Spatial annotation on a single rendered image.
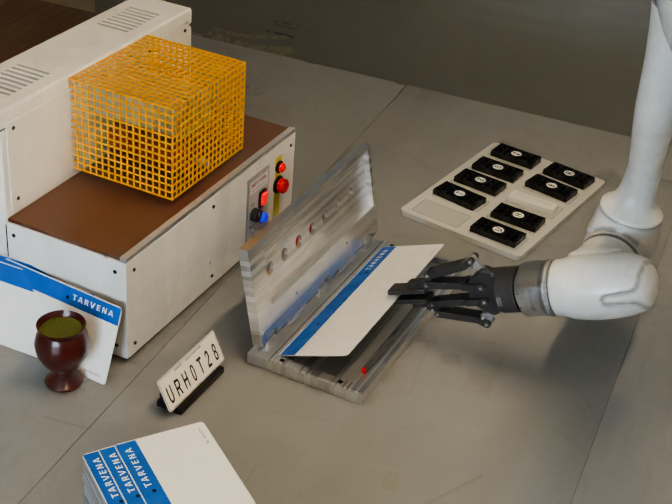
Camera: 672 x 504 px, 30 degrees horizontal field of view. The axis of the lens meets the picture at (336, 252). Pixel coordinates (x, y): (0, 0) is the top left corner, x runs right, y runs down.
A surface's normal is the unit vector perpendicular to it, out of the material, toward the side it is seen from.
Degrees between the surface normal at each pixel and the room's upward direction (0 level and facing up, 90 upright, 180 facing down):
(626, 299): 88
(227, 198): 90
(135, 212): 0
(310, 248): 79
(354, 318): 22
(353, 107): 0
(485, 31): 90
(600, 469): 0
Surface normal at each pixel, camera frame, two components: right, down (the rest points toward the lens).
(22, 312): -0.34, 0.02
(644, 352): 0.07, -0.84
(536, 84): -0.38, 0.47
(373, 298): -0.26, -0.89
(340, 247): 0.89, 0.12
